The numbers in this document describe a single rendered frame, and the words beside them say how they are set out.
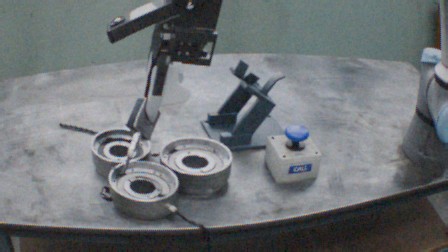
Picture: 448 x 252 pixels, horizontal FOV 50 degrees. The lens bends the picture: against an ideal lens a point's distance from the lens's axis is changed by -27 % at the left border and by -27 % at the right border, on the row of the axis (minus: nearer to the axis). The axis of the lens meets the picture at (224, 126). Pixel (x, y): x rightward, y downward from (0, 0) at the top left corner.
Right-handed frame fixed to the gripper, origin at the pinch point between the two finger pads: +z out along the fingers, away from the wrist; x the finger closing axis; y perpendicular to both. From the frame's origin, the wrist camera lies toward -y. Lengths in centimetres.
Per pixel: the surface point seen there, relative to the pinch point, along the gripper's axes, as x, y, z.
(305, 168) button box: -8.2, 23.6, 4.2
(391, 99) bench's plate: 19, 58, 2
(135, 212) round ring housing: -15.6, -3.2, 8.4
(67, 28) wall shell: 156, -16, 40
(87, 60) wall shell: 156, -1, 56
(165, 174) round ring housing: -7.9, 2.5, 6.3
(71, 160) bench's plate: 1.5, -12.7, 11.7
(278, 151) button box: -5.9, 19.3, 2.7
